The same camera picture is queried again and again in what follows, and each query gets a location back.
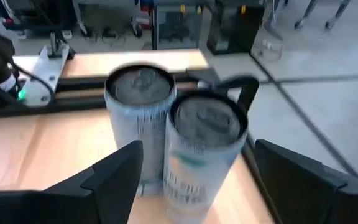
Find grey office chair base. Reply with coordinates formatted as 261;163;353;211
264;0;352;41

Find black floor cables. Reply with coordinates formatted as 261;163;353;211
85;27;127;44

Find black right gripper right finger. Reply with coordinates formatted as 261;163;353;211
255;139;358;224

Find clear plastic container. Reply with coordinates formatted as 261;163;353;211
252;39;284;62

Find black workbench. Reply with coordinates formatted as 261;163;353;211
0;0;77;32

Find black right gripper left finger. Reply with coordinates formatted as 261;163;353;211
0;140;144;224

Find black glass-panel computer tower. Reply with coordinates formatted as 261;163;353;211
152;0;204;50

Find white tall can black lid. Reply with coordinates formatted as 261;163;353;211
162;90;249;224
103;63;177;197

